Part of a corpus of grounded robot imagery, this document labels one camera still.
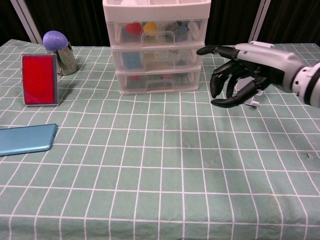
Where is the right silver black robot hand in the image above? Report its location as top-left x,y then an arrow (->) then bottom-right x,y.
196,42 -> 306,109

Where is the clear drawer with coloured stamps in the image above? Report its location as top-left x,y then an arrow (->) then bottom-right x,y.
106,18 -> 209,47

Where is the white plastic drawer unit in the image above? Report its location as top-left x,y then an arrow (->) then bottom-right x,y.
102,0 -> 211,96

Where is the blue object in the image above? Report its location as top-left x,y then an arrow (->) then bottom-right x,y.
122,51 -> 141,69

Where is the grey folding phone stand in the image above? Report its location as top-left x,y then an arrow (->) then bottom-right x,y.
234,40 -> 275,108

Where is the black pleated curtain panel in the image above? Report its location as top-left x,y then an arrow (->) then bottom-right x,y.
0,0 -> 34,47
259,0 -> 320,45
204,0 -> 263,47
23,0 -> 111,47

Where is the green checkered tablecloth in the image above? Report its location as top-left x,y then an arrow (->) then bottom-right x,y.
0,38 -> 320,240

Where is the silver metal cup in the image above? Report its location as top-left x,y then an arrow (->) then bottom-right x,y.
53,42 -> 79,76

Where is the purple egg sponge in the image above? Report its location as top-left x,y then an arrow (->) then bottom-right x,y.
42,30 -> 68,52

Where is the red pad in clear case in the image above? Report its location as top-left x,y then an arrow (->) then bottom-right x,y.
21,53 -> 59,107

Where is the light blue smartphone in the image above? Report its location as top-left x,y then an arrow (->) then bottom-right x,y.
0,123 -> 59,157

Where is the white frame pole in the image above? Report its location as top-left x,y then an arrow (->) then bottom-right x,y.
9,0 -> 44,45
248,0 -> 273,45

